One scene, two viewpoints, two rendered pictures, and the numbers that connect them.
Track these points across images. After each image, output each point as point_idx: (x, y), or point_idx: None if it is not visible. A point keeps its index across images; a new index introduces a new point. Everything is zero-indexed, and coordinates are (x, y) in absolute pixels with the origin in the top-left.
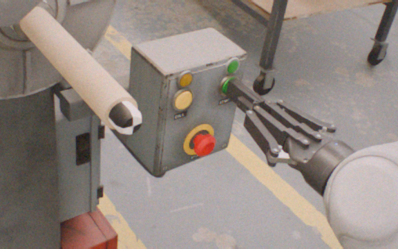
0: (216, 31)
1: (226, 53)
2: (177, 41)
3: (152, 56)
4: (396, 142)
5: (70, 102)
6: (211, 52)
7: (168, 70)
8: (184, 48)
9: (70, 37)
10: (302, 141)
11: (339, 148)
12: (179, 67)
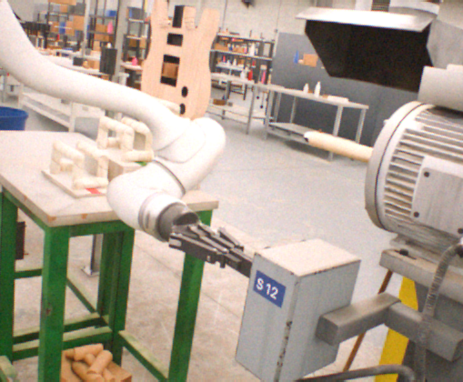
0: (292, 269)
1: (275, 249)
2: (326, 260)
3: (337, 248)
4: (198, 130)
5: (384, 291)
6: (288, 250)
7: (317, 239)
8: (315, 254)
9: (353, 144)
10: (203, 224)
11: (183, 207)
12: (310, 241)
